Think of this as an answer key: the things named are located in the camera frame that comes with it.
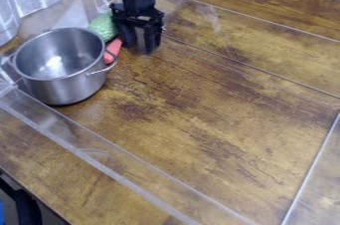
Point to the clear acrylic table barrier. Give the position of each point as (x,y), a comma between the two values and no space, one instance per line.
(203,135)

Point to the black table leg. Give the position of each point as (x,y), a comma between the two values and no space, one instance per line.
(28,210)

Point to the green bumpy toy vegetable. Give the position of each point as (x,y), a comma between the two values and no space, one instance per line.
(104,27)

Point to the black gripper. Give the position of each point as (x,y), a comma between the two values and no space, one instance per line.
(138,13)

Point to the stainless steel pot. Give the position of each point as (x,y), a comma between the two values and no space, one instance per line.
(62,65)

